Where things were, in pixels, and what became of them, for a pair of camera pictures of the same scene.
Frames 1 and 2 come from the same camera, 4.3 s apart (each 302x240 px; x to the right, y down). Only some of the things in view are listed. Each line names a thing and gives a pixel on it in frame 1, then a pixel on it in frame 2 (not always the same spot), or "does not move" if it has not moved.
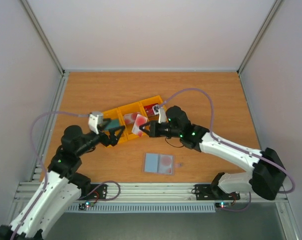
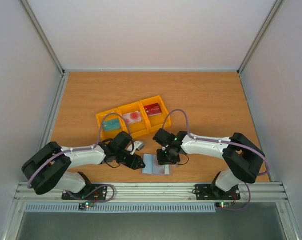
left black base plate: [98, 191] does not move
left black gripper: [112, 140] → [134, 163]
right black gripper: [153, 129] → [167, 157]
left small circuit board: [87, 204] does not move
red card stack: [150, 110] does not move
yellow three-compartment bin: [133, 116] does not move
